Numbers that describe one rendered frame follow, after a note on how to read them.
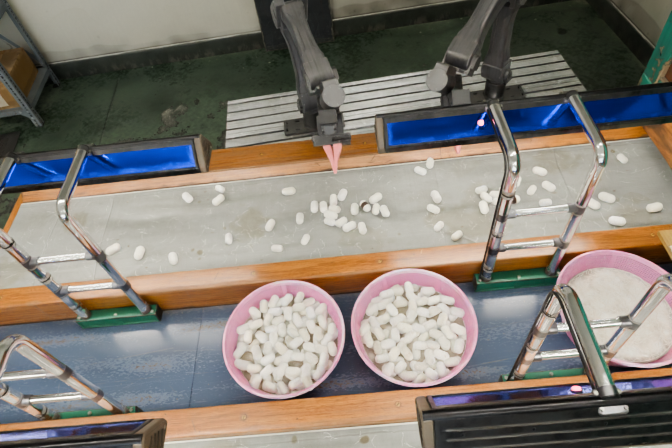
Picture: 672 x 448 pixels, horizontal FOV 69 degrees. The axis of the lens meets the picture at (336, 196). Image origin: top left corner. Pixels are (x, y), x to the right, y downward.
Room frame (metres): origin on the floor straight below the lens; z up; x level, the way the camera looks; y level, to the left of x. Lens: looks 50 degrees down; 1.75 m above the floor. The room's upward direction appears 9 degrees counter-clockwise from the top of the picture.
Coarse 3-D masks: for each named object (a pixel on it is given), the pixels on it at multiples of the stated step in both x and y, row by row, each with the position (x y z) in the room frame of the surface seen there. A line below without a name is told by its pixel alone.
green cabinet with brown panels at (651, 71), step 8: (664, 32) 1.03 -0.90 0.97; (664, 40) 1.02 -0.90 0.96; (656, 48) 1.03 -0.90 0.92; (664, 48) 1.00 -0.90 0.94; (656, 56) 1.02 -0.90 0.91; (664, 56) 0.99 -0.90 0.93; (648, 64) 1.04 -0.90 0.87; (656, 64) 1.01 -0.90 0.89; (664, 64) 0.98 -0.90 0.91; (648, 72) 1.02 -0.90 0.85; (656, 72) 0.99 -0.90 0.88; (664, 72) 0.97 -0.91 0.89; (656, 80) 0.98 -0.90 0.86; (664, 80) 0.96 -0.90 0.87
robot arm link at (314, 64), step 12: (276, 0) 1.24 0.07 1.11; (300, 0) 1.24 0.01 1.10; (276, 12) 1.24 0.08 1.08; (288, 12) 1.21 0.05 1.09; (300, 12) 1.21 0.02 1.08; (276, 24) 1.27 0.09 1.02; (288, 24) 1.20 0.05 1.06; (300, 24) 1.18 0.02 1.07; (300, 36) 1.15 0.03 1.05; (312, 36) 1.15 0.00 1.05; (300, 48) 1.12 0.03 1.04; (312, 48) 1.11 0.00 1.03; (300, 60) 1.10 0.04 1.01; (312, 60) 1.08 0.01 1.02; (324, 60) 1.08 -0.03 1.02; (312, 72) 1.05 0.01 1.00; (324, 72) 1.05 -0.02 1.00; (312, 84) 1.03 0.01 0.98
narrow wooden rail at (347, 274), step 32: (352, 256) 0.64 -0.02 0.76; (384, 256) 0.62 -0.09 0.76; (416, 256) 0.61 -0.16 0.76; (448, 256) 0.60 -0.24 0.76; (480, 256) 0.58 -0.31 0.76; (512, 256) 0.57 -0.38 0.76; (544, 256) 0.56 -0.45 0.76; (576, 256) 0.55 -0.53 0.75; (640, 256) 0.54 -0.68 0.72; (32, 288) 0.69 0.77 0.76; (160, 288) 0.63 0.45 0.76; (192, 288) 0.62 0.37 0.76; (224, 288) 0.61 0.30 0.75; (256, 288) 0.61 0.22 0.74; (352, 288) 0.59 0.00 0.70; (0, 320) 0.65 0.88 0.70; (32, 320) 0.65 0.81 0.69
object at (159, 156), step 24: (120, 144) 0.76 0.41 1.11; (144, 144) 0.76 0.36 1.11; (168, 144) 0.75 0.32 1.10; (192, 144) 0.74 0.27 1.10; (24, 168) 0.76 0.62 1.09; (48, 168) 0.76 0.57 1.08; (96, 168) 0.74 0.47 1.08; (120, 168) 0.74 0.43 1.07; (144, 168) 0.73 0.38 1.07; (168, 168) 0.73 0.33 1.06; (192, 168) 0.72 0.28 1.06
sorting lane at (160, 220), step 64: (128, 192) 0.99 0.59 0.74; (192, 192) 0.95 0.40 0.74; (256, 192) 0.91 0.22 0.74; (320, 192) 0.88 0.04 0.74; (384, 192) 0.84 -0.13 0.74; (448, 192) 0.81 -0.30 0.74; (576, 192) 0.74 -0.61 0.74; (640, 192) 0.71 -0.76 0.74; (0, 256) 0.83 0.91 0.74; (128, 256) 0.76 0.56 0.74; (192, 256) 0.73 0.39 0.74; (256, 256) 0.70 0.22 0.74; (320, 256) 0.67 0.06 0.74
